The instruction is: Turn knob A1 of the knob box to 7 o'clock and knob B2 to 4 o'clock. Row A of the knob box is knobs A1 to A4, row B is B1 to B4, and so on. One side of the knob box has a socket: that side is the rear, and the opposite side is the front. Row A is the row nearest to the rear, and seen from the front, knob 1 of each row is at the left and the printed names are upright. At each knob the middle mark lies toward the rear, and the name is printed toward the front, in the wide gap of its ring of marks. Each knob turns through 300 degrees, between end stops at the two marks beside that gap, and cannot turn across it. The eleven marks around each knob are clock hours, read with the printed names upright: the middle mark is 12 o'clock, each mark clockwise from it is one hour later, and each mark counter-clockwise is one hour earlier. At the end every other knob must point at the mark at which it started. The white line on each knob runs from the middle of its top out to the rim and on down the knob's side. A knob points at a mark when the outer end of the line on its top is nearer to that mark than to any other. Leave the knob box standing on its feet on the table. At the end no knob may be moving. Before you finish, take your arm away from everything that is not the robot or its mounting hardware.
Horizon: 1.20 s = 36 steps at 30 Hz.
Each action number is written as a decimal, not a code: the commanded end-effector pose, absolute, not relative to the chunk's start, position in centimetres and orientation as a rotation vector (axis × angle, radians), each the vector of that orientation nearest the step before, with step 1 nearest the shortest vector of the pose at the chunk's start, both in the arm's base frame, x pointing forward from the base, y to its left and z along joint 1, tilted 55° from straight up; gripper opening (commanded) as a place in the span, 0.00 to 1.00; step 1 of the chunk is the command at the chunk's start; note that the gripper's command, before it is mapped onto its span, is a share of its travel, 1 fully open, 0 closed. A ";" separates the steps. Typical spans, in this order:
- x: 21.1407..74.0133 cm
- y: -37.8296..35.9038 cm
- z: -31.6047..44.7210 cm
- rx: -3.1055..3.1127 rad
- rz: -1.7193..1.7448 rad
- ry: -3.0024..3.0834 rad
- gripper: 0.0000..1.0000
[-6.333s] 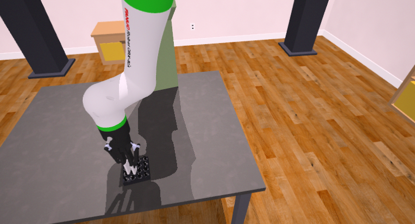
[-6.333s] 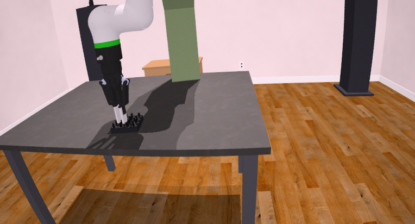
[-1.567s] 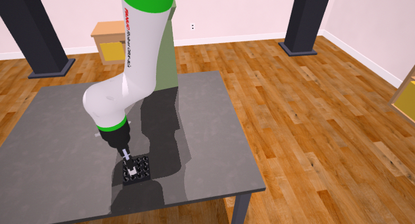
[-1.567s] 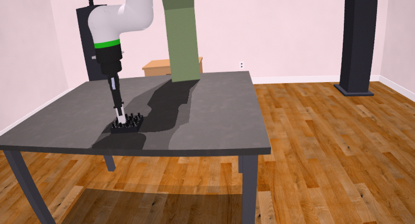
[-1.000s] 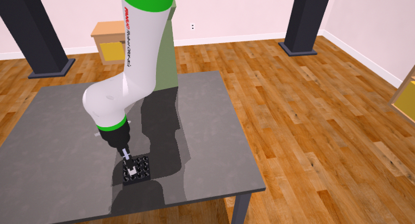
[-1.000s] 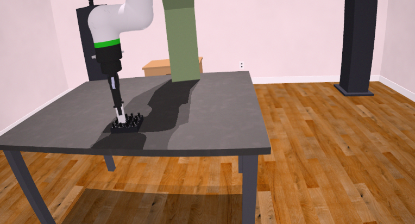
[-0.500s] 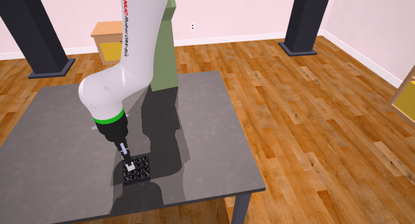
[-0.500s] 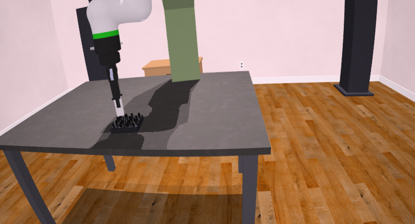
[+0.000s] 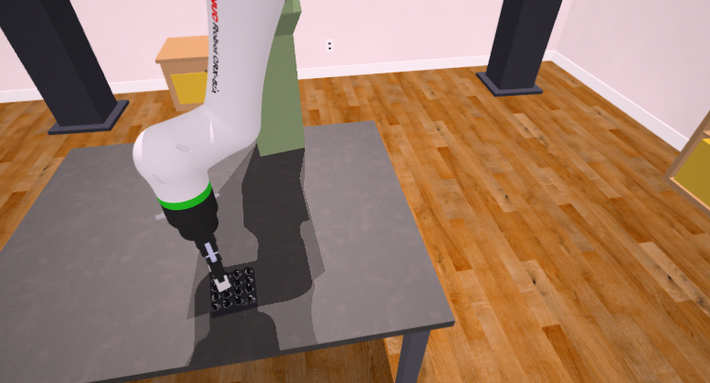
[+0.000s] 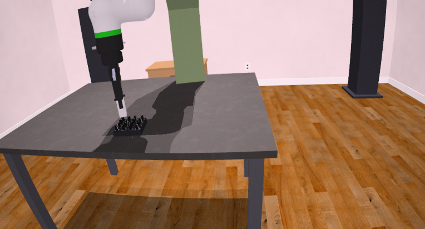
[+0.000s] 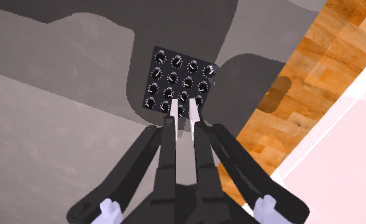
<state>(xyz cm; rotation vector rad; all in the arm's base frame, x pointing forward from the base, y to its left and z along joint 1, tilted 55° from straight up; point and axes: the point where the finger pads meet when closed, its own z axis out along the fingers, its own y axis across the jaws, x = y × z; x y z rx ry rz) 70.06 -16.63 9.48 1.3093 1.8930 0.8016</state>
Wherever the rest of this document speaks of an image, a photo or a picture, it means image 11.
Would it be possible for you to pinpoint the dark grey knob box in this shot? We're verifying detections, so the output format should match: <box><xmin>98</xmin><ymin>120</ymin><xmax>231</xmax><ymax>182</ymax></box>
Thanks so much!
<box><xmin>142</xmin><ymin>46</ymin><xmax>218</xmax><ymax>120</ymax></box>

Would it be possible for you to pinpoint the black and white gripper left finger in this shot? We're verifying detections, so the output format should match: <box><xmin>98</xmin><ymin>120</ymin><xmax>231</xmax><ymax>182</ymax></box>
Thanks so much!
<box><xmin>66</xmin><ymin>99</ymin><xmax>178</xmax><ymax>224</ymax></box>

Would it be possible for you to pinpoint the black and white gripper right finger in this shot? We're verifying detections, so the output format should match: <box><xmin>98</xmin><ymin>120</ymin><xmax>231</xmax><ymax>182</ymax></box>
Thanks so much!
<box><xmin>189</xmin><ymin>99</ymin><xmax>310</xmax><ymax>224</ymax></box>

